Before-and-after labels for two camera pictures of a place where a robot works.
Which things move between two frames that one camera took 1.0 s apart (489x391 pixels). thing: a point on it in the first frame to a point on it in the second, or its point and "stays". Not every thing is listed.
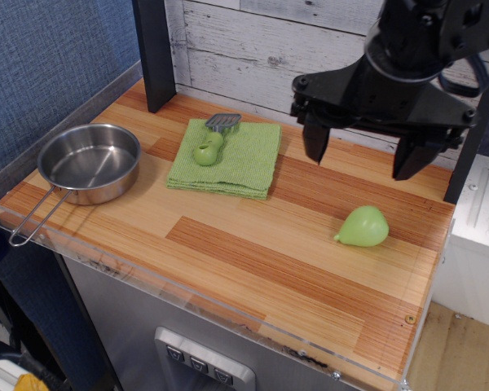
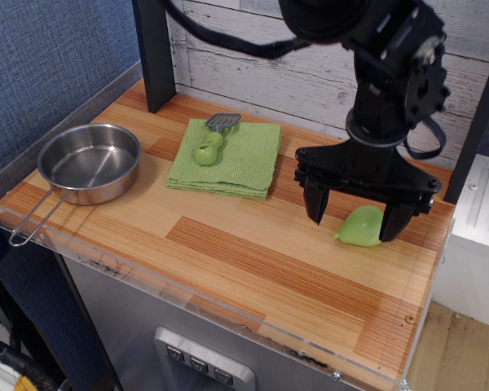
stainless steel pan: [95, 163] stays
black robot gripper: [362, 95] to [374, 172]
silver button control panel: [185, 364] stays
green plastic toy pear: [365, 226] stays
